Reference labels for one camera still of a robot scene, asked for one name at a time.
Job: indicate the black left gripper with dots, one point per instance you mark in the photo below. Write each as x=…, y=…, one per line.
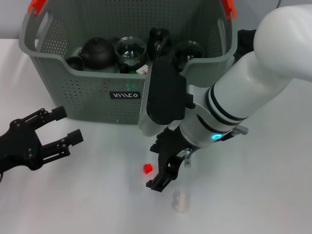
x=20, y=146

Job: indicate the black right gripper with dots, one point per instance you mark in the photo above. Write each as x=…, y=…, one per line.
x=170, y=148

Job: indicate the white brick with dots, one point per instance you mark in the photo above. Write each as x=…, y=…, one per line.
x=142, y=69

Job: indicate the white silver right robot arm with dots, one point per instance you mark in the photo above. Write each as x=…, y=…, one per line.
x=243, y=87

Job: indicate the small red block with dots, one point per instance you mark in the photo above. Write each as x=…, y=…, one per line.
x=147, y=168

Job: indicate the grey perforated storage bin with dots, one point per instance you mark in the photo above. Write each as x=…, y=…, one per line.
x=85, y=102

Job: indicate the translucent white block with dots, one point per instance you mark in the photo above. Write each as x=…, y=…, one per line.
x=180, y=202

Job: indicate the small black tea bowl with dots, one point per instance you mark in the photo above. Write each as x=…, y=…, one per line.
x=75, y=64

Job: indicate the black clay teapot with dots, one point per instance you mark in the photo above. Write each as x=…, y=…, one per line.
x=97, y=53

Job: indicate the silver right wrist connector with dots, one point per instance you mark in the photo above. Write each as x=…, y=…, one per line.
x=241, y=130

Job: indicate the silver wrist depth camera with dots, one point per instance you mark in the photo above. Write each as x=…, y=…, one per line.
x=165, y=95

